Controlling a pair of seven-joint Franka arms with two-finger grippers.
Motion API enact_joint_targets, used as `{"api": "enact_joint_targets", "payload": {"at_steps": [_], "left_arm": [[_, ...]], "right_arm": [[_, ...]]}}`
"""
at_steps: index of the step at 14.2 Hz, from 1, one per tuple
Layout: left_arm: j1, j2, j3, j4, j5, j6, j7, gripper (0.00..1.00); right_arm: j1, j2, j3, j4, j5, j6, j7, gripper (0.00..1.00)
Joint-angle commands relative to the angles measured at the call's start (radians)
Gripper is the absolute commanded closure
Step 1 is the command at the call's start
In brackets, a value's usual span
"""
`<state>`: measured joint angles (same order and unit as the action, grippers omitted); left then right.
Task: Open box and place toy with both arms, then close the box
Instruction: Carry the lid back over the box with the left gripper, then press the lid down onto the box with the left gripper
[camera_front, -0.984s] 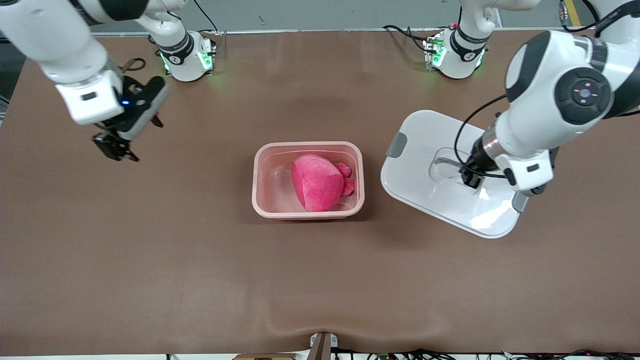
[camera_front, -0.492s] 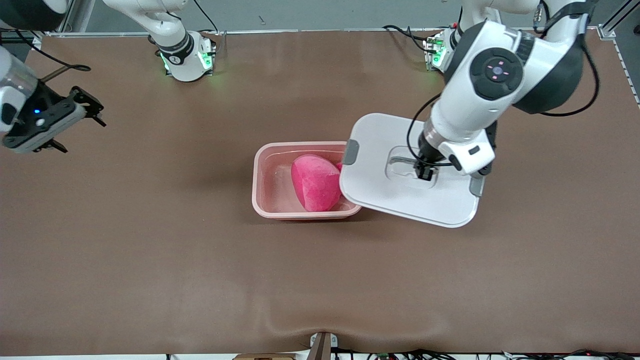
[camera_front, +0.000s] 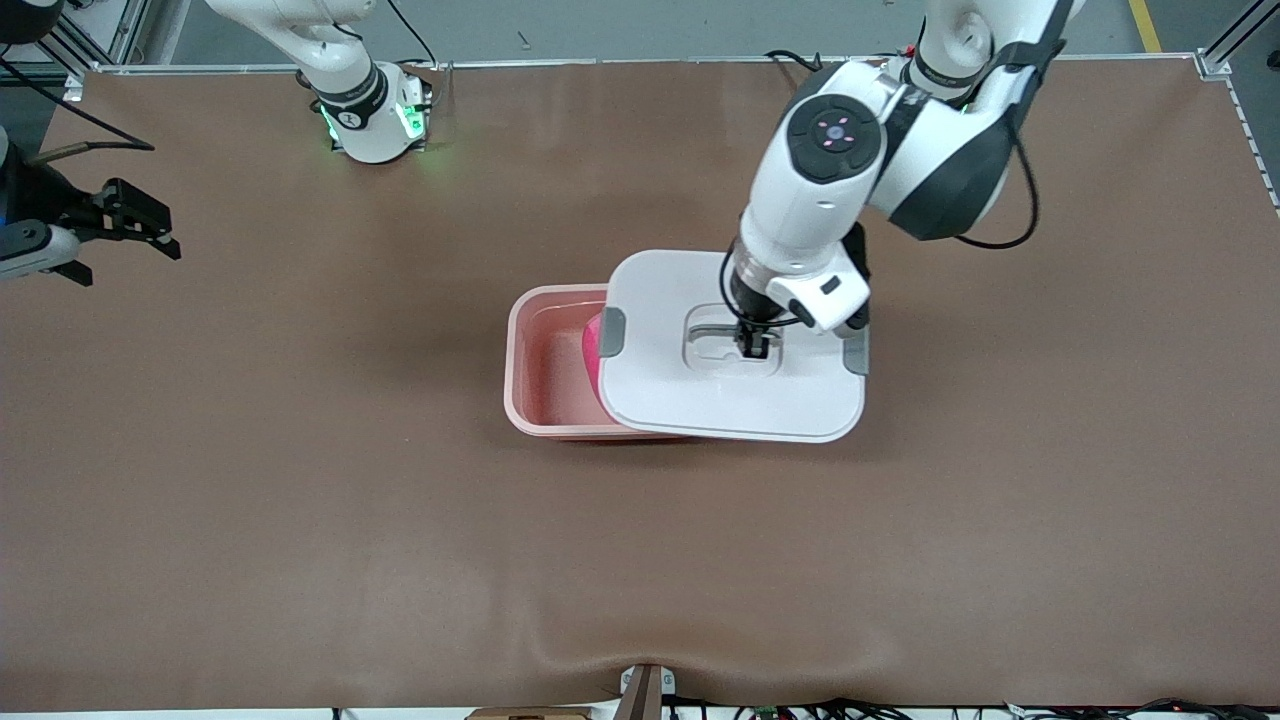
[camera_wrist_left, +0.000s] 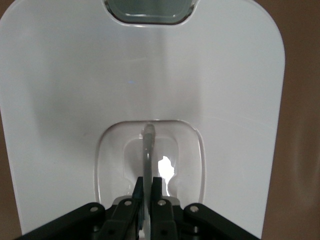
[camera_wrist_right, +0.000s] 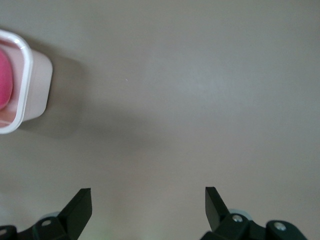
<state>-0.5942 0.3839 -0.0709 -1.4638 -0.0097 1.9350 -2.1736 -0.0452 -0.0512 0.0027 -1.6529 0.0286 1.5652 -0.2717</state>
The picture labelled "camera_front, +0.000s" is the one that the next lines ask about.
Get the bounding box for aluminium frame struts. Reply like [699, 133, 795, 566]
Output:
[60, 0, 191, 101]

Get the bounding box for white plastic box lid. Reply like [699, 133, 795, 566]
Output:
[597, 249, 869, 444]

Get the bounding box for aluminium table edge rail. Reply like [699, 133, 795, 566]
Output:
[88, 55, 1206, 76]

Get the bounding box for black right base cable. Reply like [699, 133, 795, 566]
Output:
[383, 0, 441, 73]

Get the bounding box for pink plush toy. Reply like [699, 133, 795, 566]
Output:
[582, 310, 606, 401]

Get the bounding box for aluminium profile mount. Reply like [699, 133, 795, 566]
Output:
[618, 663, 678, 720]

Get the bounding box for black base cable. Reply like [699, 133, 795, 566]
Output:
[765, 48, 831, 76]
[383, 0, 441, 73]

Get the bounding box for brown table mat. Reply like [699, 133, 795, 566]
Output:
[0, 58, 1280, 713]

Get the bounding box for aluminium frame corner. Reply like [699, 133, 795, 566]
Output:
[1195, 0, 1280, 81]

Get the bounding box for pink plastic storage box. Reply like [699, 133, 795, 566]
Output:
[504, 284, 701, 441]

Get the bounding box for black left base cable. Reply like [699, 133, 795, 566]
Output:
[765, 48, 831, 76]

